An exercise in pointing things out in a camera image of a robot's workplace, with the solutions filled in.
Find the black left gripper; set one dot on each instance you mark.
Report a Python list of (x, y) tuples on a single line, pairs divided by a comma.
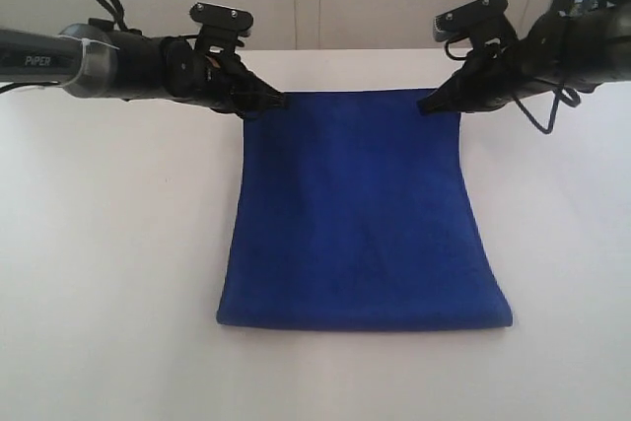
[(216, 81)]

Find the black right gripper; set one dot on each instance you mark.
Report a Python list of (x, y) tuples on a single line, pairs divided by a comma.
[(490, 78)]

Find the blue terry towel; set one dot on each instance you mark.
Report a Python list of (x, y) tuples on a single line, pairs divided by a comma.
[(354, 216)]

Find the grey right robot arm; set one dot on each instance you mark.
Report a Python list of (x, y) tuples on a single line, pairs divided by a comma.
[(560, 53)]

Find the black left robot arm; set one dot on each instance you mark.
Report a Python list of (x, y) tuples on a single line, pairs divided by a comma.
[(89, 63)]

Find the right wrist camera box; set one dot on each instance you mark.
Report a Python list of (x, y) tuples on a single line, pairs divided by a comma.
[(459, 21)]

